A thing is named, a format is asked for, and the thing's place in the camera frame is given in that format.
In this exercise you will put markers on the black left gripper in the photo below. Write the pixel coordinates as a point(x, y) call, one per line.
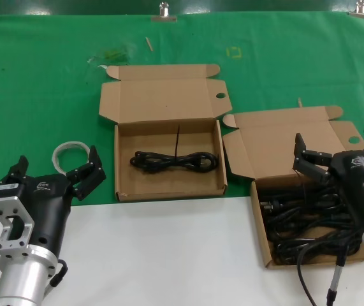
point(48, 204)

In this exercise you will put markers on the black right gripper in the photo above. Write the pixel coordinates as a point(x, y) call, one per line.
point(357, 188)

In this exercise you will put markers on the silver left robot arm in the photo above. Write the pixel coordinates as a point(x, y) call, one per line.
point(19, 280)

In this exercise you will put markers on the open cardboard box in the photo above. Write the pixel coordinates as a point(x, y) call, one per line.
point(280, 134)
point(169, 95)

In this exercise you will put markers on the clear tape roll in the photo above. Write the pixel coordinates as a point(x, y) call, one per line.
point(70, 144)

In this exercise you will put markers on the green table cloth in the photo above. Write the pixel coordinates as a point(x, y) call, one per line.
point(41, 95)

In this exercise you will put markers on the clear plastic wrapper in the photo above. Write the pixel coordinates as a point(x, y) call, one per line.
point(114, 54)

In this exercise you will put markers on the silver binder clip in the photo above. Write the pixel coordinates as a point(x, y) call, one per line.
point(361, 14)
point(164, 18)

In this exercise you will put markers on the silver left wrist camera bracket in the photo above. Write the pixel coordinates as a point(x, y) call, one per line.
point(3, 207)

